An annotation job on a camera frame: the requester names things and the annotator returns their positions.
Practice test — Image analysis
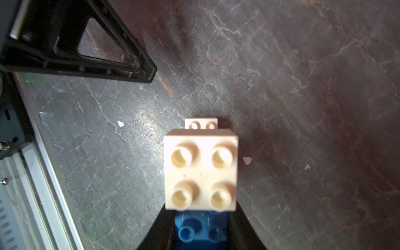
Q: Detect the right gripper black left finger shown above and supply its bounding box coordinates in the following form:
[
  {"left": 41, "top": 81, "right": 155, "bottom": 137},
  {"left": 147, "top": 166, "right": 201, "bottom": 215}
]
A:
[{"left": 137, "top": 207, "right": 175, "bottom": 250}]

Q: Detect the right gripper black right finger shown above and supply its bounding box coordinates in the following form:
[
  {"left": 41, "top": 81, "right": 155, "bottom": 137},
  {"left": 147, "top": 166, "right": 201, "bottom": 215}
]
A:
[{"left": 228, "top": 202, "right": 267, "bottom": 250}]

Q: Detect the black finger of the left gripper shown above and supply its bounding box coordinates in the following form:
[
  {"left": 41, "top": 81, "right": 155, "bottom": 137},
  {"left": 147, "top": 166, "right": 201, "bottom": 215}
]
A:
[{"left": 1, "top": 1, "right": 157, "bottom": 83}]

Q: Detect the small dark blue lego brick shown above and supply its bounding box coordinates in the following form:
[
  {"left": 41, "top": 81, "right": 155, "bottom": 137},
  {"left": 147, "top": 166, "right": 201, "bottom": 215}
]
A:
[{"left": 174, "top": 211, "right": 229, "bottom": 250}]

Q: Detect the white lego brick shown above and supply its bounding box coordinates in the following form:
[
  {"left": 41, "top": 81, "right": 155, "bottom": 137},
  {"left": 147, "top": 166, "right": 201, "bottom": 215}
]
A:
[
  {"left": 163, "top": 129, "right": 239, "bottom": 212},
  {"left": 184, "top": 117, "right": 218, "bottom": 130}
]

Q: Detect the aluminium front rail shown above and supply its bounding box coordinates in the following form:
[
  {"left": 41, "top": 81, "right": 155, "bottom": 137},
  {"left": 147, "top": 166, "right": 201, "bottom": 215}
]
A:
[{"left": 1, "top": 72, "right": 89, "bottom": 250}]

